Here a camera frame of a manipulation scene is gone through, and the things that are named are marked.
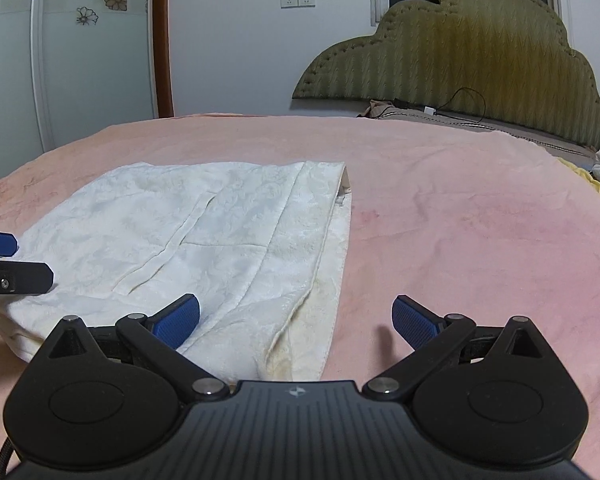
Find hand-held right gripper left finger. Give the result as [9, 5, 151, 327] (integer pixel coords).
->
[45, 294, 230, 402]

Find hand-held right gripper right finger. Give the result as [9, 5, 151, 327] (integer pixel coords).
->
[362, 296, 551, 402]

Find white patterned pants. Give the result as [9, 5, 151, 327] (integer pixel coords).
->
[0, 160, 355, 383]

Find pink blanket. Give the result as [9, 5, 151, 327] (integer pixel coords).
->
[0, 112, 600, 466]

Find beige cloth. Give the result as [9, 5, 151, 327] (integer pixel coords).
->
[357, 100, 397, 120]

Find yellow cloth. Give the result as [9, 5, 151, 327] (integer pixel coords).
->
[555, 155, 600, 211]

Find olive quilted headboard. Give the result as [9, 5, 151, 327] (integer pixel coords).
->
[292, 0, 600, 148]

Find black charging cable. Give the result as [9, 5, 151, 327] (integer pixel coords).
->
[437, 87, 487, 124]

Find brown wooden door frame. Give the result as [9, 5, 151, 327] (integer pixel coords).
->
[152, 0, 176, 119]

